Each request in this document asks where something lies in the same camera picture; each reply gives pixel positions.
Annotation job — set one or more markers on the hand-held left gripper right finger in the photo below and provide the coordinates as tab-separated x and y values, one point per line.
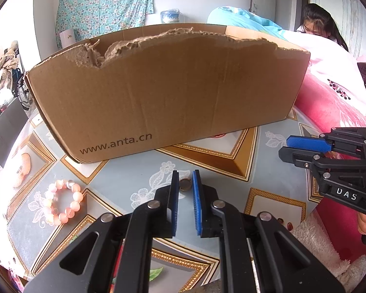
198	204

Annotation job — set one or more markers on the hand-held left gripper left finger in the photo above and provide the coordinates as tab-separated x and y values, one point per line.
173	204

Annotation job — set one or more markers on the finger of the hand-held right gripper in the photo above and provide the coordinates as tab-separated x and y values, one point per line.
308	142
293	157

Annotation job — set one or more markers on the torn cardboard box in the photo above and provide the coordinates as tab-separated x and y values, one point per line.
170	97

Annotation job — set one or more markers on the red floral blanket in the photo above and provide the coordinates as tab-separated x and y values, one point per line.
326	110

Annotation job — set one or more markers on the fruit print tablecloth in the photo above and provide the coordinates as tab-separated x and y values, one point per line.
125	174

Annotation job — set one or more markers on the pink quilt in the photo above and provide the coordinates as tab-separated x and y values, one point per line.
329	64

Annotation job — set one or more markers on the blue patterned quilt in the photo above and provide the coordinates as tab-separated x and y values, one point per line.
241	19

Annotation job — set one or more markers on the white door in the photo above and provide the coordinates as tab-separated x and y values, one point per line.
345	0

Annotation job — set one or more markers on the black side table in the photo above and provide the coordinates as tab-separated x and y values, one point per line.
6	131

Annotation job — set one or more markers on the blue water bottle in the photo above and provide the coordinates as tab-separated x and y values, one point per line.
171	16

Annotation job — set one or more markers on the wheelchair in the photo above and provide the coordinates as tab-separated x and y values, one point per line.
22	88

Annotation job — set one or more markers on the white paper card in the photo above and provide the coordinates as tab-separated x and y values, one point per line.
67	38

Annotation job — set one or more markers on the teal floral hanging cloth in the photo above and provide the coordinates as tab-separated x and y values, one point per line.
103	3

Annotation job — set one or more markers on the pile of clothes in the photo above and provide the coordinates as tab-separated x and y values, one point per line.
4	61

